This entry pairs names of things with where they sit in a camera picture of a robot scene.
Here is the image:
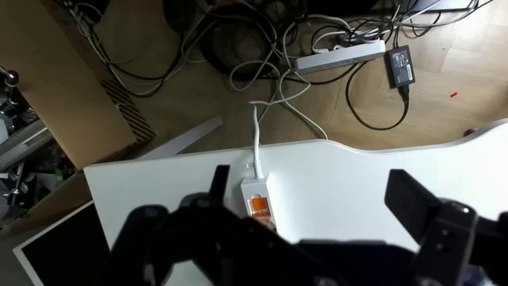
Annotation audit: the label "tangled floor cables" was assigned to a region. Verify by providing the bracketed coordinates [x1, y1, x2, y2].
[62, 0, 494, 131]

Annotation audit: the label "brown cardboard box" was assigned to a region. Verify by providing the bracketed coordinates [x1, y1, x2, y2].
[0, 0, 156, 168]

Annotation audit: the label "black power adapter brick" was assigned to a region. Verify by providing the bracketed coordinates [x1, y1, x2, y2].
[386, 45, 416, 87]

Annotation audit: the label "white power strip on table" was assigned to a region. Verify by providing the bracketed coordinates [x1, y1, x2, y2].
[240, 176, 276, 230]

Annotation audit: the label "black monitor with white frame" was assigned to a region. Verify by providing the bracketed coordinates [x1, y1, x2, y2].
[13, 201, 110, 286]

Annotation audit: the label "white power strip cable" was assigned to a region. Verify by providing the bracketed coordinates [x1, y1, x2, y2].
[248, 77, 330, 181]

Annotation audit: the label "grey power strip on floor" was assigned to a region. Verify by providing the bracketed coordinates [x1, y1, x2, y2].
[294, 39, 386, 72]

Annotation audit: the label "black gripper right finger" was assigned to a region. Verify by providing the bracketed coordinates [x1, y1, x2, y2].
[384, 168, 508, 286]

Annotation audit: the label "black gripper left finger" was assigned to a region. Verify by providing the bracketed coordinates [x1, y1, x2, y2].
[94, 163, 298, 286]

